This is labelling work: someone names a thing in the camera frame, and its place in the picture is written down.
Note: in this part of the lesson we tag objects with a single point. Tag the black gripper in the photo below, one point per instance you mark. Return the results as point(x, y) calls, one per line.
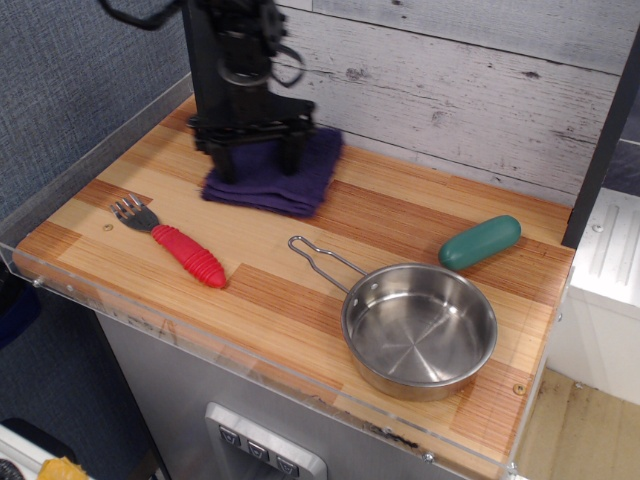
point(229, 115)

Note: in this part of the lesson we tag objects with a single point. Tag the purple cloth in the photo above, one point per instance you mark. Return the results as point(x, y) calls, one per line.
point(260, 182)

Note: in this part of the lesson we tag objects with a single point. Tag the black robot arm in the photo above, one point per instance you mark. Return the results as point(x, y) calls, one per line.
point(231, 45)

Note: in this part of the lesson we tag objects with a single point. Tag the small metal pot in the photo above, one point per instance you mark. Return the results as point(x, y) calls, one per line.
point(415, 331)

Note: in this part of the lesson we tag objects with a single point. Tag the green plastic capsule toy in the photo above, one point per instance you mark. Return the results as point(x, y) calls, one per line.
point(480, 242)

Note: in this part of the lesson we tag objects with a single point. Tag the clear acrylic guard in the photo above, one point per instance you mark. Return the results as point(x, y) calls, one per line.
point(268, 345)

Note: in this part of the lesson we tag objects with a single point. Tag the grey dispenser button panel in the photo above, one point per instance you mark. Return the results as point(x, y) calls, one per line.
point(261, 453)

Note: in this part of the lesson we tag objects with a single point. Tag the yellow and black object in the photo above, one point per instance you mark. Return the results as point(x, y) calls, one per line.
point(25, 467)

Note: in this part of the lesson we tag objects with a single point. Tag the white metal side unit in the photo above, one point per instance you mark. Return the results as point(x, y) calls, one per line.
point(596, 339)

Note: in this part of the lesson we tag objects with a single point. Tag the fork with red handle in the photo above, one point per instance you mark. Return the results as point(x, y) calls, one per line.
point(194, 258)

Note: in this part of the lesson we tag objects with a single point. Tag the dark grey right post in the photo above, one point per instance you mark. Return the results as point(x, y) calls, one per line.
point(615, 121)

